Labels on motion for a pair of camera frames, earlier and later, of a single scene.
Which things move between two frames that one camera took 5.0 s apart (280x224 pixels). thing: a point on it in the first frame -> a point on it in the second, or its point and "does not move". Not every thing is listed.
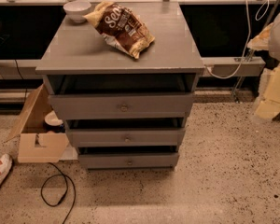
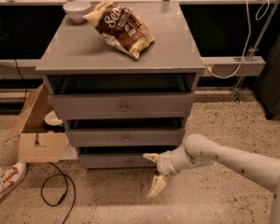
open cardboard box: [35, 145] does not move
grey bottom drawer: [130, 161] does not move
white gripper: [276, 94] -> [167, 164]
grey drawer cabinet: [122, 113] does not move
